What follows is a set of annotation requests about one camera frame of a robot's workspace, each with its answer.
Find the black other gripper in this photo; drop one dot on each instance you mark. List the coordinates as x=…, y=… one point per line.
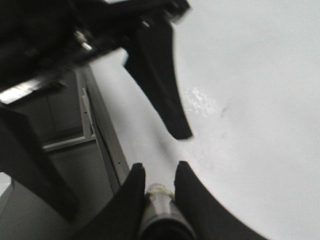
x=42, y=38

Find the white black whiteboard marker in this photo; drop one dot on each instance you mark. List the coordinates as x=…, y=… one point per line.
x=161, y=218

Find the white whiteboard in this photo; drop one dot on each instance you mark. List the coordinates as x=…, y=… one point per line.
x=249, y=78

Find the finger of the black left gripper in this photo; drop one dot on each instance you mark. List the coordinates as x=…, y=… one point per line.
x=23, y=158
x=150, y=63

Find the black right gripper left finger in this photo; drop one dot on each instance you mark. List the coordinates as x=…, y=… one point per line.
x=120, y=218

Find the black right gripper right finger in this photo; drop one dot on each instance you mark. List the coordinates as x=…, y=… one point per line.
x=208, y=218

